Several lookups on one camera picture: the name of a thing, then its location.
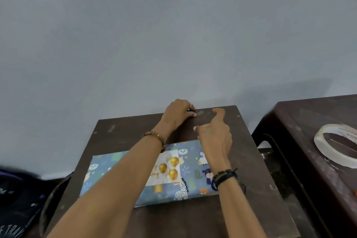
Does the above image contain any person's right hand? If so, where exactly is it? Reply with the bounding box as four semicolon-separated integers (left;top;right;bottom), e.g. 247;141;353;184
193;107;234;176

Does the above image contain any person's left hand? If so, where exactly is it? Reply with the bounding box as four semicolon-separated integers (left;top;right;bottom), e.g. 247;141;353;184
157;99;198;136

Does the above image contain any blue animal-print wrapping paper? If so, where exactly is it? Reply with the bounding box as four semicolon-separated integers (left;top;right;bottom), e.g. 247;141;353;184
79;139;220;208

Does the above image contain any white card with gold stickers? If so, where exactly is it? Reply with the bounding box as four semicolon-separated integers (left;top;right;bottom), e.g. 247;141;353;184
145;149;182;187

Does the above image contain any clear tape roll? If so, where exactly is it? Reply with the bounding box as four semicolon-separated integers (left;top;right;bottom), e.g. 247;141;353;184
313;123;357;170

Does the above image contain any person's right forearm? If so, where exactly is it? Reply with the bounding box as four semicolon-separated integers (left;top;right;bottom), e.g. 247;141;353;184
216;175;268;238

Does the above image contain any person's left forearm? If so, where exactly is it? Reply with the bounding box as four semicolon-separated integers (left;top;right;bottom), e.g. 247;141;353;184
47;123;172;238

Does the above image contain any small brown wooden table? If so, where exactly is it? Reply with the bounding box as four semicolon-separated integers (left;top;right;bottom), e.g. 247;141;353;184
44;105;301;238

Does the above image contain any brown plastic stool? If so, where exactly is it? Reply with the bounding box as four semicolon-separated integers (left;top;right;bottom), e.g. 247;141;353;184
251;94;357;238

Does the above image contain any black trash bin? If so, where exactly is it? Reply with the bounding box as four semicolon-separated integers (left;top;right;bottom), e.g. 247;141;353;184
38;171;75;238

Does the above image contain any black purple backpack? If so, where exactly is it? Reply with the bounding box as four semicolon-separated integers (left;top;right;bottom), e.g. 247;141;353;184
0;167;46;238

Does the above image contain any brown beaded bracelet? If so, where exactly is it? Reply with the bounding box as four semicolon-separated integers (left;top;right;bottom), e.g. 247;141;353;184
144;131;167;154

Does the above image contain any black cord bracelet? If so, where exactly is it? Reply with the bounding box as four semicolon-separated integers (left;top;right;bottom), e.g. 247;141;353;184
209;168;239;192

